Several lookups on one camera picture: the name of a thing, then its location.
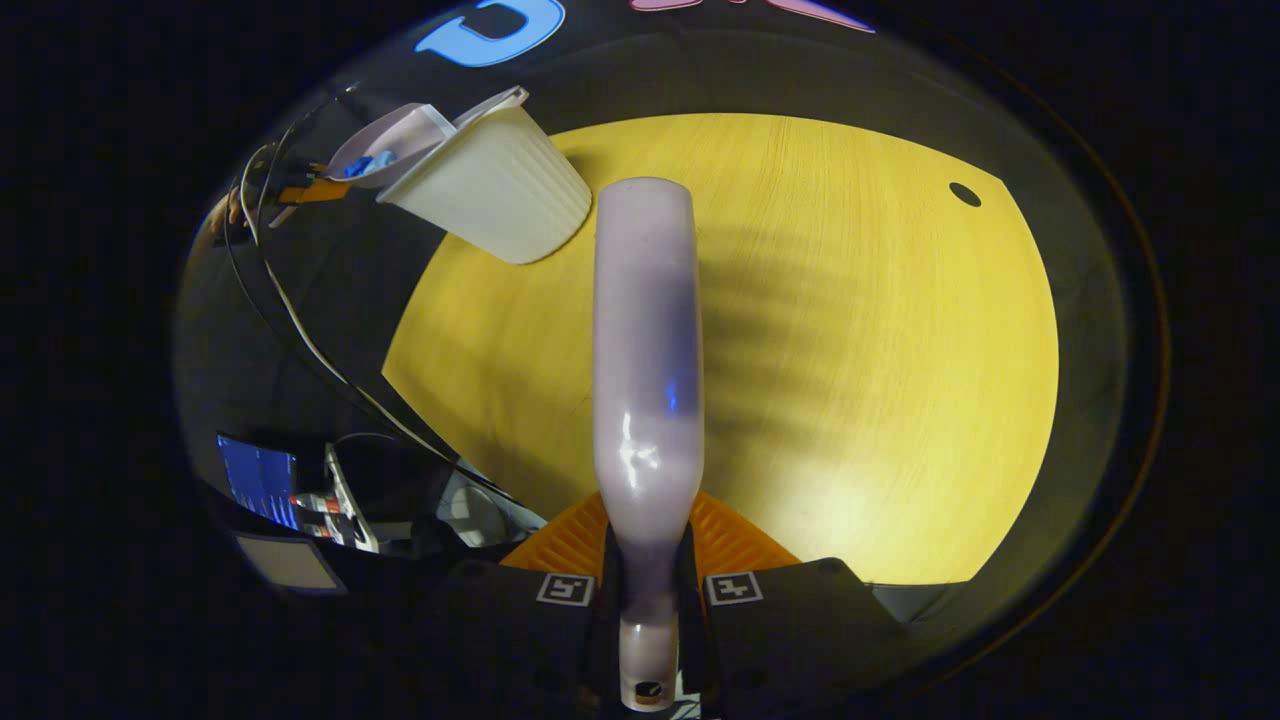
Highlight white device red buttons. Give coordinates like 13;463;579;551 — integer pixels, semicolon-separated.
290;443;381;553

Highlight small pale pink broom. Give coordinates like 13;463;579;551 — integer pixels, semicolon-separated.
592;177;706;713

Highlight white cable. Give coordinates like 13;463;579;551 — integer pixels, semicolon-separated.
237;143;521;501

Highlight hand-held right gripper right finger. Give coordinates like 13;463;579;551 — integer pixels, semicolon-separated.
688;490;906;701

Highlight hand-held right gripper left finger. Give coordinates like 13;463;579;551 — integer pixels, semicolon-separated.
425;490;613;706

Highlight blue lit screen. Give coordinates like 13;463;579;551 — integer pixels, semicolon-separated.
217;433;301;531

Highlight pale pink dustpan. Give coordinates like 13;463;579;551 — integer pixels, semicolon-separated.
325;102;456;191

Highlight black cable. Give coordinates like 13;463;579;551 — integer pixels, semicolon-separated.
222;85;501;491

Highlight white ribbed garbage bin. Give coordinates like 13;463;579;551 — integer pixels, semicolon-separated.
376;85;593;266

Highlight grey flat panel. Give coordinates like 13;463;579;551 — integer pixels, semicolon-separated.
233;532;348;594

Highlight pale round object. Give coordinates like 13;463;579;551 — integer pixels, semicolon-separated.
435;470;546;549

